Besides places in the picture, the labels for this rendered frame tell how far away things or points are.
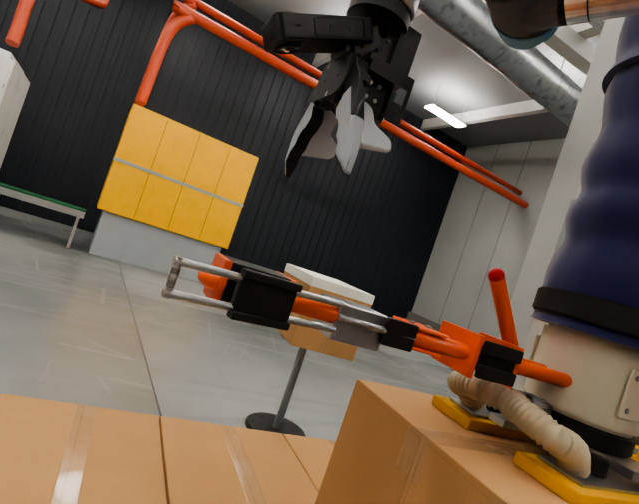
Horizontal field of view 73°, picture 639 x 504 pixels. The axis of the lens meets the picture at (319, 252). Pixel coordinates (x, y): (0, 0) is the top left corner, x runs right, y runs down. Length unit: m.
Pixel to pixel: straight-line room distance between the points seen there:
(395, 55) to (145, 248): 7.34
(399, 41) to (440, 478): 0.54
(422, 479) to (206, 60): 11.09
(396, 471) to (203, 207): 7.24
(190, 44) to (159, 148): 4.34
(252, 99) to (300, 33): 11.15
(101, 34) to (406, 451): 10.95
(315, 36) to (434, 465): 0.54
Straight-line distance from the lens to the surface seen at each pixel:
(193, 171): 7.73
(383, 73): 0.50
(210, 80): 11.36
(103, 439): 1.25
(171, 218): 7.69
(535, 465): 0.71
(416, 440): 0.68
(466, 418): 0.79
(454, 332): 0.65
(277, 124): 11.75
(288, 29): 0.47
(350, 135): 0.42
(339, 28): 0.49
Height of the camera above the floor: 1.13
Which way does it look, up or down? 1 degrees up
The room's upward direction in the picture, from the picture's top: 19 degrees clockwise
